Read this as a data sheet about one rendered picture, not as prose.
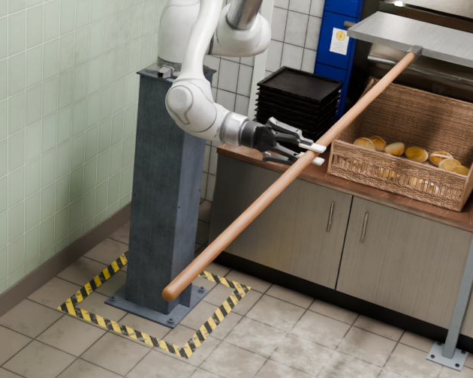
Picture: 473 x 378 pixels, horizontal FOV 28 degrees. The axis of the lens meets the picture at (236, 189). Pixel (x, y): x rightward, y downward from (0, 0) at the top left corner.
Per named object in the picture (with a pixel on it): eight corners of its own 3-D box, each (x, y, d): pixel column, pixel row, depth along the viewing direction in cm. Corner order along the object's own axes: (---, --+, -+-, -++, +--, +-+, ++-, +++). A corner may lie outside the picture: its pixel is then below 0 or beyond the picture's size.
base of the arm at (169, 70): (137, 74, 337) (138, 59, 334) (167, 58, 355) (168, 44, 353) (182, 87, 331) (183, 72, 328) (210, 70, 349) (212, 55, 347)
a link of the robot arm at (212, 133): (226, 148, 272) (211, 138, 259) (179, 134, 277) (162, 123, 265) (239, 114, 272) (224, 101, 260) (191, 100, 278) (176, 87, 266)
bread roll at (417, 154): (423, 163, 391) (426, 167, 396) (429, 149, 392) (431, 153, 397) (401, 157, 395) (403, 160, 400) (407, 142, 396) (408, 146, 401)
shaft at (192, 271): (172, 305, 194) (173, 293, 193) (159, 300, 195) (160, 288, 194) (414, 61, 332) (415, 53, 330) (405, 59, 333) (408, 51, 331)
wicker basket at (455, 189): (360, 134, 419) (371, 76, 406) (486, 169, 400) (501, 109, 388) (323, 174, 378) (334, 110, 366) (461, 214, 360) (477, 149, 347)
